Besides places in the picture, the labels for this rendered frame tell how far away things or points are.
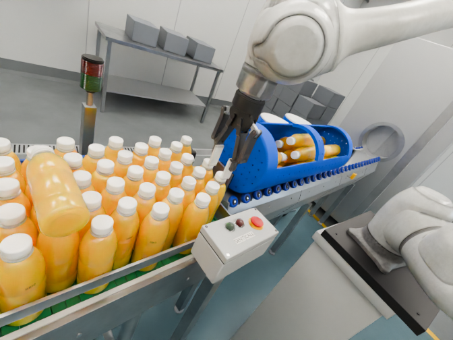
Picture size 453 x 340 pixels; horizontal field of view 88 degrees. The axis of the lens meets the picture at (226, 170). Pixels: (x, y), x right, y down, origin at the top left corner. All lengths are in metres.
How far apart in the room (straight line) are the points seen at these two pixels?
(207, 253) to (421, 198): 0.65
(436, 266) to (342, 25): 0.62
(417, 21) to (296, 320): 1.06
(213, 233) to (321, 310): 0.65
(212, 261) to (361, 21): 0.52
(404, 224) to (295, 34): 0.70
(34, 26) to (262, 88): 3.70
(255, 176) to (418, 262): 0.53
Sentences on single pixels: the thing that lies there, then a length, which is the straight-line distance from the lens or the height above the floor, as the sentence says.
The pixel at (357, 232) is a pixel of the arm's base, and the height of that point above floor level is 1.06.
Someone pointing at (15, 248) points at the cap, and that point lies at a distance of 0.50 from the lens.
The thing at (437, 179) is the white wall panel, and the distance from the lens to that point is 5.85.
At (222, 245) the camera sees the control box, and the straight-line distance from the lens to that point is 0.56.
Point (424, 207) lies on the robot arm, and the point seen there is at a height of 1.28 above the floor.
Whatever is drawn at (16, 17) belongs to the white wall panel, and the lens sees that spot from 4.07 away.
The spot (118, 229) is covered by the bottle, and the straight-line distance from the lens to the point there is 0.59.
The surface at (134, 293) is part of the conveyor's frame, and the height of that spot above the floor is 0.88.
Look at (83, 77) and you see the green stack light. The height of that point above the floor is 1.20.
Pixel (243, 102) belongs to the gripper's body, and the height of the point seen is 1.37.
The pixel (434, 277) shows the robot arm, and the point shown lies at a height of 1.19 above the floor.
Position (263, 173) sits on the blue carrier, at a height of 1.12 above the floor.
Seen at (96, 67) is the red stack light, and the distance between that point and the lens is 0.89.
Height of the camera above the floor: 1.50
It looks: 30 degrees down
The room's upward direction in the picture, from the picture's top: 25 degrees clockwise
